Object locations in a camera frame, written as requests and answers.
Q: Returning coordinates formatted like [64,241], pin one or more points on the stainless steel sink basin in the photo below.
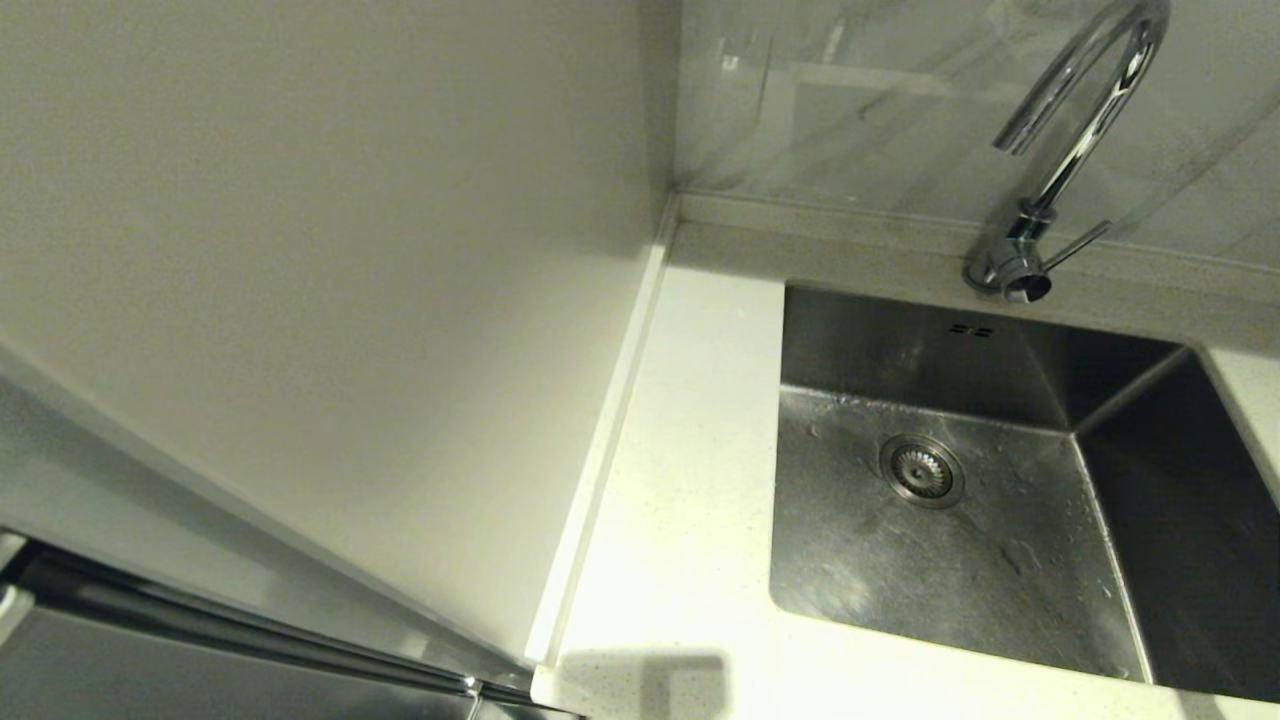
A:
[950,560]

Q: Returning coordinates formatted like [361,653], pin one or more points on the round metal drain strainer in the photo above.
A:
[922,471]

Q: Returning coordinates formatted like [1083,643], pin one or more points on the tall silver door refrigerator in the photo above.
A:
[300,250]

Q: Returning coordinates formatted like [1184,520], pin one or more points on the chrome gooseneck faucet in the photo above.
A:
[1075,160]

